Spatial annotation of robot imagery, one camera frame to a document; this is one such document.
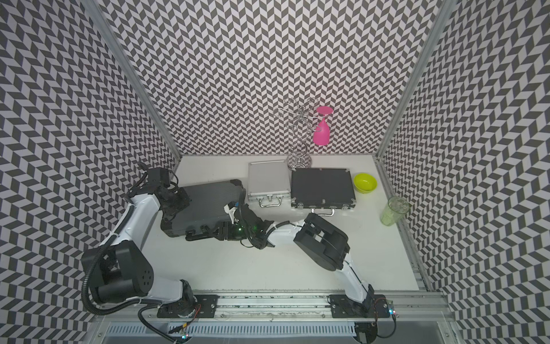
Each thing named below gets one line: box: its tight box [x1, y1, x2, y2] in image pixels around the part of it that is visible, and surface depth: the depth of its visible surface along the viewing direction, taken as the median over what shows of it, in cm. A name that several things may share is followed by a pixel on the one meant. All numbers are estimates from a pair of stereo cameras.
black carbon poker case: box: [290, 167, 356, 217], surface depth 99 cm
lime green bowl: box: [353, 172, 378, 195], surface depth 104 cm
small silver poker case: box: [247, 159, 291, 208], surface depth 104 cm
